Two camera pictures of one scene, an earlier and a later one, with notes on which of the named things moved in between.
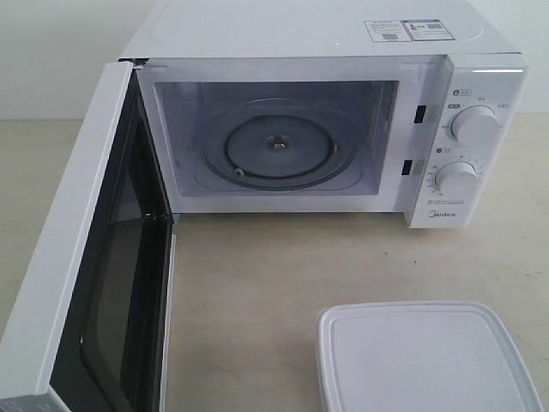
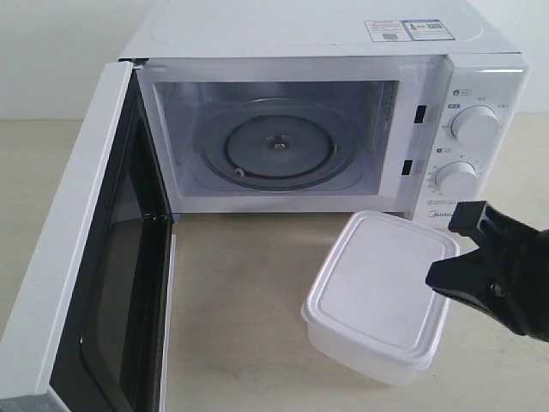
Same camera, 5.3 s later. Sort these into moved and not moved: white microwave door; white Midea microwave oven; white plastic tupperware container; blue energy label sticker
Moved: white plastic tupperware container
Not moved: white microwave door; blue energy label sticker; white Midea microwave oven
